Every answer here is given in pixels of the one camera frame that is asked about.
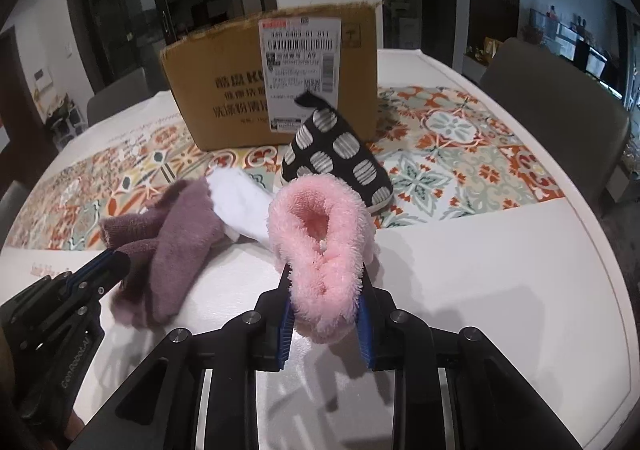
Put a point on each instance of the patterned table mat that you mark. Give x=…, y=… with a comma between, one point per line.
x=450, y=140

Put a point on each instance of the white corridor box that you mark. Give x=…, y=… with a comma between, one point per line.
x=410, y=35

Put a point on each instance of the white shoe rack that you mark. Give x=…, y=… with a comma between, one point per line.
x=65, y=127

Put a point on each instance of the purple sock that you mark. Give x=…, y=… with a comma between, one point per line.
x=182, y=240
x=130, y=230

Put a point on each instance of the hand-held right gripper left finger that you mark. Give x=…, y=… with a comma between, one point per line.
x=283, y=330

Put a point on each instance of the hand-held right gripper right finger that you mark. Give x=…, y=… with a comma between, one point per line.
x=364, y=330

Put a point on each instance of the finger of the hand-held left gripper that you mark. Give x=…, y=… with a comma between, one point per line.
x=97, y=262
x=112, y=277

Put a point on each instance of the white sideboard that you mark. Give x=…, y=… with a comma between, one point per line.
x=472, y=66

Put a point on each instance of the brown cardboard box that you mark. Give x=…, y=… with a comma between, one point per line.
x=225, y=80

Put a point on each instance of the brown entrance door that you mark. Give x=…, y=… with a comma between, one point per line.
x=20, y=80

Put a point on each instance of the black dotted slipper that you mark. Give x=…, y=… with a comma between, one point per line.
x=325, y=155

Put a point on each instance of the grey dining chair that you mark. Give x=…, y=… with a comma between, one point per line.
x=117, y=100
x=550, y=105
x=10, y=210

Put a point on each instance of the red and white door poster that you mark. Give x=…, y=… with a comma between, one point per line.
x=4, y=137

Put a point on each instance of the pink fluffy slipper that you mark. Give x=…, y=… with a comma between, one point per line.
x=320, y=280

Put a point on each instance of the white wall intercom panel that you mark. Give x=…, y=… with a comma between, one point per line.
x=43, y=80

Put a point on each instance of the white sock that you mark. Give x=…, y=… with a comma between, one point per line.
x=235, y=200

